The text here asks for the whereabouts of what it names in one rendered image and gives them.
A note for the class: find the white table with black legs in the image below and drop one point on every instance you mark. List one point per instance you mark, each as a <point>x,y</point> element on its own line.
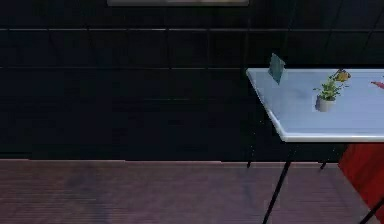
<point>293,110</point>

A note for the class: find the teal flat card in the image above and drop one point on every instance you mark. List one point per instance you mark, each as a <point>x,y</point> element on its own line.
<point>276,68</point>

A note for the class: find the red small object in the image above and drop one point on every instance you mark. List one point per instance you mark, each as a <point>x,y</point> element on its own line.
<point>378,84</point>

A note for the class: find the green houseplant in white pot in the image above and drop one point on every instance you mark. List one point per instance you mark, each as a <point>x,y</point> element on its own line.
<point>326,96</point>

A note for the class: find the yellow round object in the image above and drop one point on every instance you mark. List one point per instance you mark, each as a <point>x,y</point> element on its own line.
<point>342,76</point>

